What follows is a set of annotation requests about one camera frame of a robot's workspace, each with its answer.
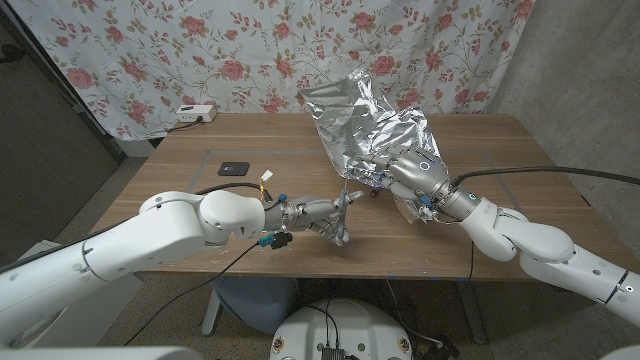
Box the floral backdrop cloth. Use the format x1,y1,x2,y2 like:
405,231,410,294
7,0,536,142

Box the small black square device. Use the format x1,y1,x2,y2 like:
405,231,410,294
217,160,251,177

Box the white power strip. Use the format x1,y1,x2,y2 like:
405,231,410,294
175,104,218,124

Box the black power strip cable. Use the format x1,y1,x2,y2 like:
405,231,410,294
167,116,204,134

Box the grey yellow scissors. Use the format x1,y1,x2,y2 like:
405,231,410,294
332,174,352,247

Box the aluminum foil sheet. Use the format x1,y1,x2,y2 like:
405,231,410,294
298,68,444,225

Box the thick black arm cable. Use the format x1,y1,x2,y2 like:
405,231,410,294
0,182,266,274
449,166,640,189

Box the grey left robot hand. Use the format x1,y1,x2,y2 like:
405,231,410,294
263,189,366,247

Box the grey stool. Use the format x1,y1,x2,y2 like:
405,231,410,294
209,275,301,335

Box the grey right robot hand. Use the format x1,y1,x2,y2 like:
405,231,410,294
367,147,482,222

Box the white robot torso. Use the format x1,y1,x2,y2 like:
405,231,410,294
269,298,415,360

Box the grey table leg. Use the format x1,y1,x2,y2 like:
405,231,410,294
455,280,489,345
201,288,222,337

